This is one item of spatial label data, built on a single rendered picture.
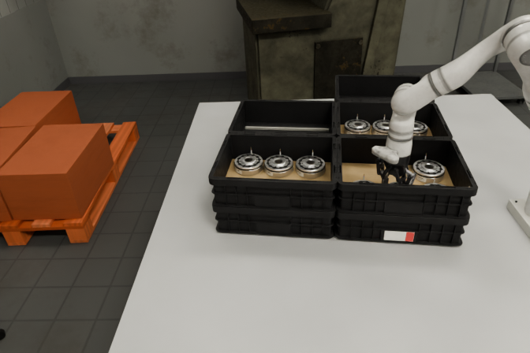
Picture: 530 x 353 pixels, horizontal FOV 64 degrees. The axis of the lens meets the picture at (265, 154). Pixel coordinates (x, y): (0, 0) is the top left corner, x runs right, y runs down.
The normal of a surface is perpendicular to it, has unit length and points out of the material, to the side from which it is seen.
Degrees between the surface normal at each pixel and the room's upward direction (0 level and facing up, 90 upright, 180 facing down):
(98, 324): 0
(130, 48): 90
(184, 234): 0
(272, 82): 90
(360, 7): 90
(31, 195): 90
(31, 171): 0
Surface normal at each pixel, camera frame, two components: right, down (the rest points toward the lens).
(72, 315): -0.04, -0.85
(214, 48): -0.02, 0.52
